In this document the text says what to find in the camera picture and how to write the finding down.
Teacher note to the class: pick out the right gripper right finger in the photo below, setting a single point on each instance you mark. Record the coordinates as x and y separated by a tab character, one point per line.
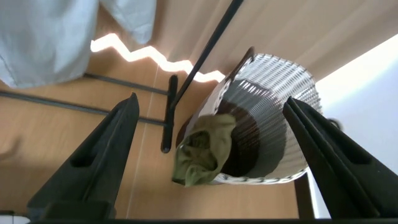
348	174

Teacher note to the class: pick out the pale grey shorts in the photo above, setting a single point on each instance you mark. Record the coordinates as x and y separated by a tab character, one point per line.
40	40

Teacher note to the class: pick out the black clothes rack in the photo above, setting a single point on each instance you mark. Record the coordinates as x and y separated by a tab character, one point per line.
169	109

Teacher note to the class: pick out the white laundry basket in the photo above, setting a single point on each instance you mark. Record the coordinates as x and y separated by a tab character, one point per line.
280	77

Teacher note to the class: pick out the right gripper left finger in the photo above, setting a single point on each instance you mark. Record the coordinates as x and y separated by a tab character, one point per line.
87	180

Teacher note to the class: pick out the green garment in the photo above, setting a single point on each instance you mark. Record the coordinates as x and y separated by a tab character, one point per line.
205	149

